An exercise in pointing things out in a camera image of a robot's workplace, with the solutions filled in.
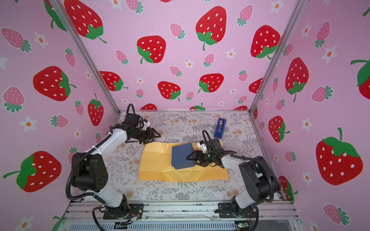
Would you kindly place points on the left aluminium corner post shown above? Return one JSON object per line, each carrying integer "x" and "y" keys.
{"x": 62, "y": 14}

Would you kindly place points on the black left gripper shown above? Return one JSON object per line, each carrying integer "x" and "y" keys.
{"x": 152, "y": 130}

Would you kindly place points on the aluminium corner post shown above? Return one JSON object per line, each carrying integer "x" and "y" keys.
{"x": 290, "y": 27}
{"x": 62, "y": 14}

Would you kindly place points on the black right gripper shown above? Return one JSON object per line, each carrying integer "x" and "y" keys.
{"x": 199, "y": 157}

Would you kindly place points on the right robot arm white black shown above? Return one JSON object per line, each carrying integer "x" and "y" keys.
{"x": 260, "y": 181}

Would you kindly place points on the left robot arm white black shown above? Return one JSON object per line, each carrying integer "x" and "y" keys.
{"x": 89, "y": 175}

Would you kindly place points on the right aluminium corner post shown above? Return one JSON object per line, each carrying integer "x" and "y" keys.
{"x": 290, "y": 27}

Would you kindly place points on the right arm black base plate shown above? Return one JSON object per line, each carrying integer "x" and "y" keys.
{"x": 231, "y": 210}

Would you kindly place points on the yellow orange wrapping paper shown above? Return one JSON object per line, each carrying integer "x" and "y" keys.
{"x": 156, "y": 165}

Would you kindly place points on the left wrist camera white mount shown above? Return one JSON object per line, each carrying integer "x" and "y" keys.
{"x": 143, "y": 124}

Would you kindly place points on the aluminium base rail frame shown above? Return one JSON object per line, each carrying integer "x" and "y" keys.
{"x": 183, "y": 216}

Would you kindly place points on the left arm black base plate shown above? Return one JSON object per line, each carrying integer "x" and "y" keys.
{"x": 125, "y": 212}

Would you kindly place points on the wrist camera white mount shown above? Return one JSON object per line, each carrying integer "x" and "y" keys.
{"x": 202, "y": 146}
{"x": 143, "y": 124}

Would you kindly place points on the blue tape dispenser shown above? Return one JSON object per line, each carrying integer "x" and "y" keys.
{"x": 220, "y": 127}

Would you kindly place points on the dark blue gift box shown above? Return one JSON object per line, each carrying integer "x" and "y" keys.
{"x": 180, "y": 154}

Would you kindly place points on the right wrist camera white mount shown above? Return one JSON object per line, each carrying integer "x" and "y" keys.
{"x": 202, "y": 146}

